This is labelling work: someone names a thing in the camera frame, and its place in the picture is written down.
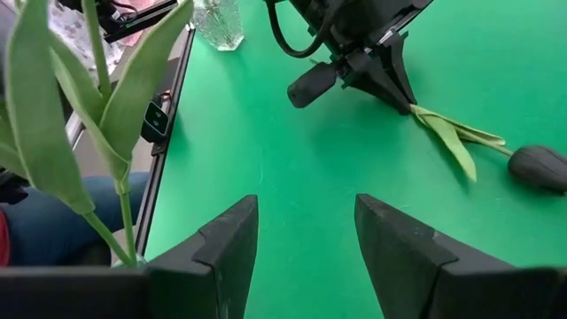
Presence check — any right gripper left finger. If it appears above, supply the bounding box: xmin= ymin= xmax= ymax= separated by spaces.
xmin=148 ymin=194 xmax=260 ymax=319

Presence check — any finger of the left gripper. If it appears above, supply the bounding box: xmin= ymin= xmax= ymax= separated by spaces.
xmin=343 ymin=55 xmax=411 ymax=115
xmin=389 ymin=31 xmax=417 ymax=106

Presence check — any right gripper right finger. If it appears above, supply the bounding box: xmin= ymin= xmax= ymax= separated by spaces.
xmin=355 ymin=194 xmax=517 ymax=319

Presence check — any short square glass vase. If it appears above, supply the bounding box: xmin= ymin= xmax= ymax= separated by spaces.
xmin=191 ymin=0 xmax=245 ymax=52

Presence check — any green table mat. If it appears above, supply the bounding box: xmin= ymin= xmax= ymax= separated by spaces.
xmin=144 ymin=0 xmax=567 ymax=319

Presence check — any person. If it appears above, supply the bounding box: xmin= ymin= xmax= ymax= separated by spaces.
xmin=0 ymin=171 xmax=151 ymax=267

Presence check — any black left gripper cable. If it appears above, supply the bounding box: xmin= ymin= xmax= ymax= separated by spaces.
xmin=264 ymin=0 xmax=331 ymax=59

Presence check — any small camera box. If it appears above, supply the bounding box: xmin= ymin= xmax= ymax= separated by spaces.
xmin=140 ymin=100 xmax=172 ymax=144

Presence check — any black metal table frame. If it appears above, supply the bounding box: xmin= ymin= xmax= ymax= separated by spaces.
xmin=132 ymin=24 xmax=197 ymax=256

